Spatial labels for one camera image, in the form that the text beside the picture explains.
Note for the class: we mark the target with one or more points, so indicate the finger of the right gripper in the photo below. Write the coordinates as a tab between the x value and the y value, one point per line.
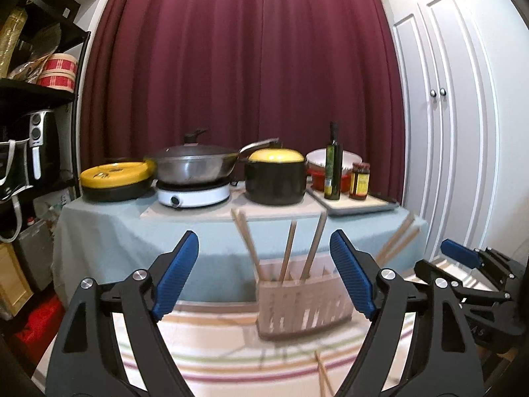
460	253

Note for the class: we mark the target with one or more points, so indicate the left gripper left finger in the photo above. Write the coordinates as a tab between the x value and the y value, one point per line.
170	272

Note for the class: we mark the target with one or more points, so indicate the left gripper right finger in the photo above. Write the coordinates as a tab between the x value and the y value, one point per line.
356	280

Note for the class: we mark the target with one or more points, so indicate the wooden chopstick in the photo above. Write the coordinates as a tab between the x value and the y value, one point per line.
314	245
385	258
287	252
325	387
252	243

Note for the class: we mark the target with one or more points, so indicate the white perforated utensil caddy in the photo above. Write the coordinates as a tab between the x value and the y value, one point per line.
294	308

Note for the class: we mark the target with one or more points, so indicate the chopstick in caddy right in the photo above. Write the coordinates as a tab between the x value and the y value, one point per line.
386	248

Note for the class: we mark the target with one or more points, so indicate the chopstick in caddy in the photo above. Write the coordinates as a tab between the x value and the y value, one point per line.
386	248
247	241

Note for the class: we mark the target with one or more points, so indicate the light blue tablecloth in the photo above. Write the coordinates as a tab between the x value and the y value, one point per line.
109	241

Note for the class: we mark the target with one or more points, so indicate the striped tablecloth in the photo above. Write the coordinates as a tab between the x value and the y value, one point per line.
222	355

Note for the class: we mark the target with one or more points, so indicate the white induction cooker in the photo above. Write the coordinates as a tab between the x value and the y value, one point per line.
194	195

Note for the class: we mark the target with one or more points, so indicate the grey tray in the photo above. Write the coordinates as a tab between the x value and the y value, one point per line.
346	206

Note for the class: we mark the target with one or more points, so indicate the chopstick in caddy left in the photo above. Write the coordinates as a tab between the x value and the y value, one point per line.
247	241

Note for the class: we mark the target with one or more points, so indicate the sauce jar yellow label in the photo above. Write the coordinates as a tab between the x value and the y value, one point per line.
359	181

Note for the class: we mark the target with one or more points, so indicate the red container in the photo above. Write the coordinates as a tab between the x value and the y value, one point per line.
319	179

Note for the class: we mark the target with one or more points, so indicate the yellow black flat pan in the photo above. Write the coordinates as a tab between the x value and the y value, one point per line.
117	182

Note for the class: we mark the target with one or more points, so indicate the steel wok with lid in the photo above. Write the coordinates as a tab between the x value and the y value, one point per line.
192	164

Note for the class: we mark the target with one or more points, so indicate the dark olive oil bottle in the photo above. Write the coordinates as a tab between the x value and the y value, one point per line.
333	164

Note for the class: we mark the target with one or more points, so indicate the black pot yellow lid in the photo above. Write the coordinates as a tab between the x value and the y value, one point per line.
275	176

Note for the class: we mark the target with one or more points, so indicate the white cabinet doors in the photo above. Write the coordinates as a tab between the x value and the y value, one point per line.
459	176

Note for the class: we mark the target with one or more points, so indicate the black air fryer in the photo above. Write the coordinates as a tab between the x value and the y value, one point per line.
44	150

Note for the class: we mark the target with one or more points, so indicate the black white tote bag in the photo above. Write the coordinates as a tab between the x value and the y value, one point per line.
14	178

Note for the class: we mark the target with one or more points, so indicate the maroon curtain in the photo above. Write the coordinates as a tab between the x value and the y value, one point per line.
245	70

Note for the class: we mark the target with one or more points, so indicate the red white round tin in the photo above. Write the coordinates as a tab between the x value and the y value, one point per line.
59	72

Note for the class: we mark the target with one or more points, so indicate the black shelf unit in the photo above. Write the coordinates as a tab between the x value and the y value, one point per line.
49	29

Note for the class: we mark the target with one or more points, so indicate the gold package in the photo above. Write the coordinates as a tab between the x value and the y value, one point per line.
10	35

